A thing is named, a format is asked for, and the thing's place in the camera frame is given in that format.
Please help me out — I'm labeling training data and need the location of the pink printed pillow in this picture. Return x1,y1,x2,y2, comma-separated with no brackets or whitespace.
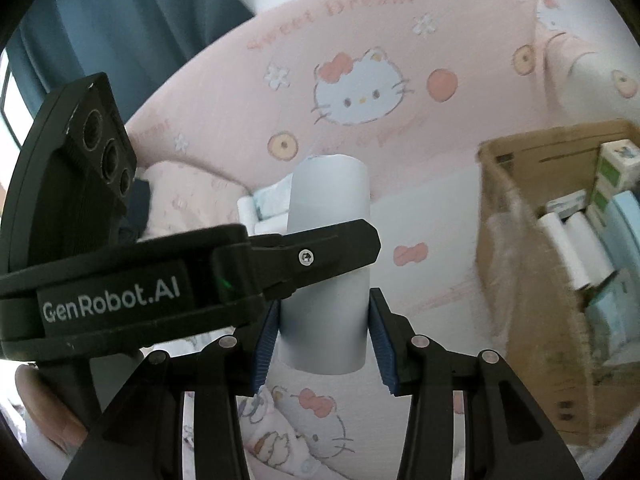
137,160,252,239

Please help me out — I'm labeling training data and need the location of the white paper roll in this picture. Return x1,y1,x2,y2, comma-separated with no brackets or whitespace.
569,212,617,286
536,212,593,292

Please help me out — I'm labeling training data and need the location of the pink white printed blanket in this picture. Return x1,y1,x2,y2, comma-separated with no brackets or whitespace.
90,0,640,480

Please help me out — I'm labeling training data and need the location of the cartoon printed pink cloth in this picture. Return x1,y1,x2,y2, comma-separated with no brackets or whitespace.
182,384,352,480

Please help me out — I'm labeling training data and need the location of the white cardboard tube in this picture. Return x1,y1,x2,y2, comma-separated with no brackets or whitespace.
277,155,371,377

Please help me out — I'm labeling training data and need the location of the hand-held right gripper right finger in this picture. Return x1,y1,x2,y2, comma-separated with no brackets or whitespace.
369,287,586,480

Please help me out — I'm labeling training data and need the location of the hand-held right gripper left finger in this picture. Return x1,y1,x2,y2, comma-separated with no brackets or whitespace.
62,302,281,480

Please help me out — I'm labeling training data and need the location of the small box with cartoon print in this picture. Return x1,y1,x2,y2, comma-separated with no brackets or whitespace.
595,139,640,196

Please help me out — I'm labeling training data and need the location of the blue curtain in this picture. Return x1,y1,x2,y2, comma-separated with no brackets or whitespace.
0,0,257,128

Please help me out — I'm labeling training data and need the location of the pile of white tubes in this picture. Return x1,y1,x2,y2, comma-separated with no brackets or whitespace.
236,194,291,234

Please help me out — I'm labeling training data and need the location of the green white small box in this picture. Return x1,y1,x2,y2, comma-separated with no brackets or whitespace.
586,187,626,232

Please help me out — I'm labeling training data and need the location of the person's left hand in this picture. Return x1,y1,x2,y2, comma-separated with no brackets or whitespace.
14,362,88,443

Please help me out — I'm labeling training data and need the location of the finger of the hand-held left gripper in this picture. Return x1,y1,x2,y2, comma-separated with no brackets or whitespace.
214,219,382,302

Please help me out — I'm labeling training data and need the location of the light blue plastic packet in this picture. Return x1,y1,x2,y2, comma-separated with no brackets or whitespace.
584,266,640,363

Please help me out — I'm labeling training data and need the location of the brown cardboard box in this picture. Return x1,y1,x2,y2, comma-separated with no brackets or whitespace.
475,119,640,449

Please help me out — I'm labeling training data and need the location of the light blue box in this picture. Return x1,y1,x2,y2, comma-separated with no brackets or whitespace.
601,191,640,274

